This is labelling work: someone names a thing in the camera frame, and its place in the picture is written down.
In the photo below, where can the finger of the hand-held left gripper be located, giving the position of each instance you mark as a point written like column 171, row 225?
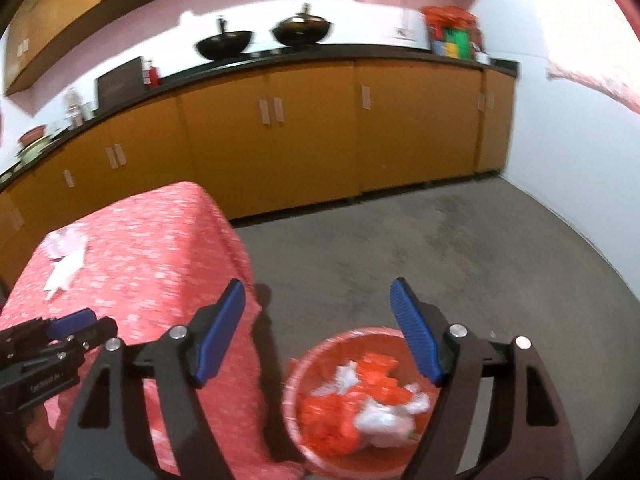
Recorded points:
column 75, row 321
column 97, row 332

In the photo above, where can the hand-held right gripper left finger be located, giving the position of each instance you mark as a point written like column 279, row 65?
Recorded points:
column 220, row 330

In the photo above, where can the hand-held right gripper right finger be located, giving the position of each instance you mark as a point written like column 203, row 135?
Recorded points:
column 415, row 335

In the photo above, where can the clear bubble wrap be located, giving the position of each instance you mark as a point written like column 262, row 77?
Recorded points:
column 385, row 410

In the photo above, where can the red plastic waste basket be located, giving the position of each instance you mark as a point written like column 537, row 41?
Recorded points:
column 310, row 355

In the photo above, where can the red plastic bag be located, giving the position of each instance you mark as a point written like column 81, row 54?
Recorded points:
column 330, row 420

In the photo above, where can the white tissue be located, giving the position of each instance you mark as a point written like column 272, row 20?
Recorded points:
column 65, row 274

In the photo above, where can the crumpled clear wrapper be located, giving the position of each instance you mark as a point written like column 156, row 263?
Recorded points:
column 65, row 241

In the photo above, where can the red floral tablecloth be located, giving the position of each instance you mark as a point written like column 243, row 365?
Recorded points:
column 150, row 240

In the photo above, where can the red plastic basin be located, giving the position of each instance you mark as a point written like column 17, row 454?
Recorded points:
column 32, row 136

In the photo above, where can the clear bag with utensils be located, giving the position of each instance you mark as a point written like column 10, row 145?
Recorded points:
column 76, row 110

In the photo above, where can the orange lower kitchen cabinets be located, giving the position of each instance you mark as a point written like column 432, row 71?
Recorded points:
column 310, row 125

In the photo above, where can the dark rectangular board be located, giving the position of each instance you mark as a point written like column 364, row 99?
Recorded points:
column 120, row 82

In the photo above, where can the red bottle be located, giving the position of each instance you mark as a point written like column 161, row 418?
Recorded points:
column 151, row 75

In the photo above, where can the gas stove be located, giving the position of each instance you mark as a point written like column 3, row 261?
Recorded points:
column 270, row 52

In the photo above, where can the white mug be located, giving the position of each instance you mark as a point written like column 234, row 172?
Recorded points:
column 483, row 58

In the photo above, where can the black kitchen countertop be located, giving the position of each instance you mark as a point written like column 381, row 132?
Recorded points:
column 350, row 52

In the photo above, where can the green box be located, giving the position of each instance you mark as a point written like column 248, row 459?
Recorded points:
column 459, row 40

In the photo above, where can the black wok with lid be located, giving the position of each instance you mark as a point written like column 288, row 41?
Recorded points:
column 302, row 30

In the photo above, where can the red bag on boxes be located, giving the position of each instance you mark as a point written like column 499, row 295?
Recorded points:
column 447, row 15

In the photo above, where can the pink lace curtain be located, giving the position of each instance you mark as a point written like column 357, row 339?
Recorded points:
column 595, row 35

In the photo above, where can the white wall socket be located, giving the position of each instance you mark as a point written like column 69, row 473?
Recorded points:
column 403, row 33

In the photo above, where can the orange wall cabinets long row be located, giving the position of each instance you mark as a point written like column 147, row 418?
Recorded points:
column 65, row 15

